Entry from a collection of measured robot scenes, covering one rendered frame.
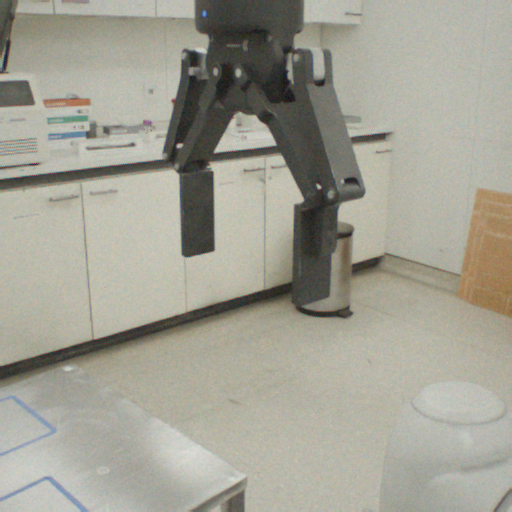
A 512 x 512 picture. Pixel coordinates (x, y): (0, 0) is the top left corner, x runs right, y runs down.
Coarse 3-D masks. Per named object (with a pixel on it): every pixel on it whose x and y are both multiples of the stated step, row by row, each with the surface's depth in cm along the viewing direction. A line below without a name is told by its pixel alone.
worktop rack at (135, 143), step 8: (128, 136) 303; (136, 136) 303; (80, 144) 283; (88, 144) 284; (96, 144) 286; (128, 144) 304; (136, 144) 304; (80, 152) 284; (88, 152) 285; (96, 152) 287; (104, 152) 289; (112, 152) 291; (120, 152) 293; (128, 152) 295
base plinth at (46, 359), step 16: (272, 288) 368; (288, 288) 377; (224, 304) 348; (240, 304) 356; (160, 320) 324; (176, 320) 330; (192, 320) 336; (112, 336) 308; (128, 336) 314; (64, 352) 294; (80, 352) 299; (0, 368) 276; (16, 368) 281; (32, 368) 285
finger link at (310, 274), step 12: (300, 216) 42; (300, 228) 42; (300, 240) 42; (300, 252) 42; (300, 264) 43; (312, 264) 43; (324, 264) 44; (300, 276) 43; (312, 276) 44; (324, 276) 44; (300, 288) 43; (312, 288) 44; (324, 288) 45; (300, 300) 43; (312, 300) 44
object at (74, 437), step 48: (48, 384) 108; (96, 384) 108; (0, 432) 94; (48, 432) 94; (96, 432) 94; (144, 432) 94; (0, 480) 84; (48, 480) 84; (96, 480) 84; (144, 480) 84; (192, 480) 84; (240, 480) 84
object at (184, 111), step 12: (192, 48) 49; (204, 48) 50; (192, 60) 49; (180, 72) 50; (180, 84) 50; (192, 84) 50; (204, 84) 50; (180, 96) 50; (192, 96) 50; (180, 108) 51; (192, 108) 51; (180, 120) 51; (192, 120) 52; (168, 132) 53; (180, 132) 52; (168, 144) 53; (180, 144) 54; (168, 156) 53
